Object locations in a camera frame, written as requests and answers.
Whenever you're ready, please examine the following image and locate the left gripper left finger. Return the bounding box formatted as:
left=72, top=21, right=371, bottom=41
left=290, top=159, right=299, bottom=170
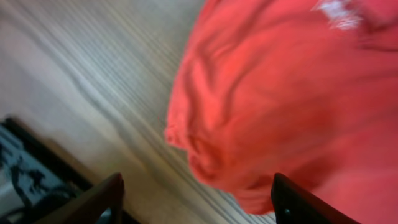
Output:
left=35, top=173, right=124, bottom=224

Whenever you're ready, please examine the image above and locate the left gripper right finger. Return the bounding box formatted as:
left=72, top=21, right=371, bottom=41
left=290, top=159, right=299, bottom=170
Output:
left=271, top=173, right=358, bottom=224

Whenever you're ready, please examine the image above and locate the red soccer t-shirt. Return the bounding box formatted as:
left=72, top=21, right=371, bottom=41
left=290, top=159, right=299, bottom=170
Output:
left=165, top=0, right=397, bottom=223

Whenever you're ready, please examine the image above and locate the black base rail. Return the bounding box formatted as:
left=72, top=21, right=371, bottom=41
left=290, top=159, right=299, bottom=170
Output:
left=1, top=118, right=139, bottom=224

